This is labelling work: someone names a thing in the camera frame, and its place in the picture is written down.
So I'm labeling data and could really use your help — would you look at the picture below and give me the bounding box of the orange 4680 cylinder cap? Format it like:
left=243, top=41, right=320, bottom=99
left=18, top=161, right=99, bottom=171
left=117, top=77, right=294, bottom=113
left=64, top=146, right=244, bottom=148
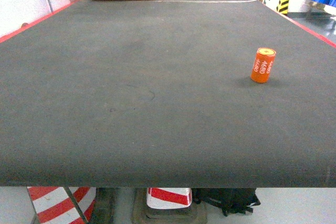
left=250, top=48, right=276, bottom=83

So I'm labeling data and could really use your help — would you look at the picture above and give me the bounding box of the red white cone middle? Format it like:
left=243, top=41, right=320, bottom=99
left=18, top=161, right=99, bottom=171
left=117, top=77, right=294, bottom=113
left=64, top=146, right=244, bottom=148
left=146, top=187, right=192, bottom=210

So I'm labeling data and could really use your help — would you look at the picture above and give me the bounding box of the black backpack on floor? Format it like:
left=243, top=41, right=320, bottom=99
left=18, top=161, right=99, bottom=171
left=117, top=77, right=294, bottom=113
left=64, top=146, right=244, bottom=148
left=192, top=188, right=261, bottom=217

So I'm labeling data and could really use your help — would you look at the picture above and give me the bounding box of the yellow black traffic cone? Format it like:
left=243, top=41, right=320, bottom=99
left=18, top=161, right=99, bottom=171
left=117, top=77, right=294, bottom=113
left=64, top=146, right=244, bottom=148
left=276, top=0, right=289, bottom=16

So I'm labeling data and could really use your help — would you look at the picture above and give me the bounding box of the red white striped barrier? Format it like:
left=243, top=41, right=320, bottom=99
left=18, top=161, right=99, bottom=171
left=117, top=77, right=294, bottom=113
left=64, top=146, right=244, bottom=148
left=27, top=186, right=96, bottom=223

